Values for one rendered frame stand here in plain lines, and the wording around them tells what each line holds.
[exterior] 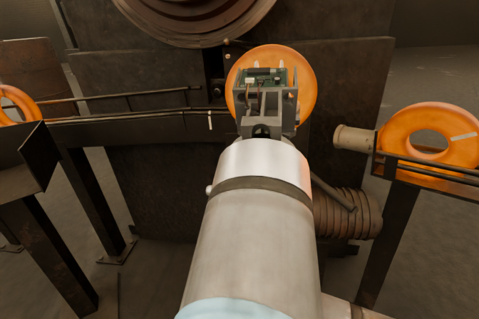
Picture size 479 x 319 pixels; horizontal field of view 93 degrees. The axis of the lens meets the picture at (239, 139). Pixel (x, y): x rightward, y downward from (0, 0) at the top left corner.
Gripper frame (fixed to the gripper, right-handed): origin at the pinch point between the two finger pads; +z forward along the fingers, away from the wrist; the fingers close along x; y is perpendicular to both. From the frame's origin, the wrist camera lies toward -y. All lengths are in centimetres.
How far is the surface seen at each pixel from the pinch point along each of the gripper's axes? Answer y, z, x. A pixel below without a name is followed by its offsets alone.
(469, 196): -18.9, -7.9, -35.3
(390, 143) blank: -16.3, 2.3, -24.7
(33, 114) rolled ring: -20, 16, 80
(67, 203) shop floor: -95, 23, 125
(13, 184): -23, -9, 65
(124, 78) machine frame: -13, 26, 48
